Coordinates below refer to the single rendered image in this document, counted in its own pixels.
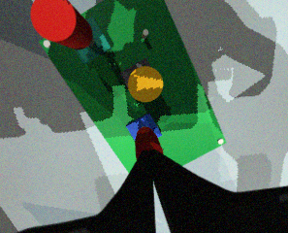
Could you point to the green circuit board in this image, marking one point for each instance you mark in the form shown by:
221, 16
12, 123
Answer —
127, 64

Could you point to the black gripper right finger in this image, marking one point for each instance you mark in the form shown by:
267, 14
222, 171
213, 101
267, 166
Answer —
192, 204

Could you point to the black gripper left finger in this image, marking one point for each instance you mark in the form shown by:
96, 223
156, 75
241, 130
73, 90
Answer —
131, 209

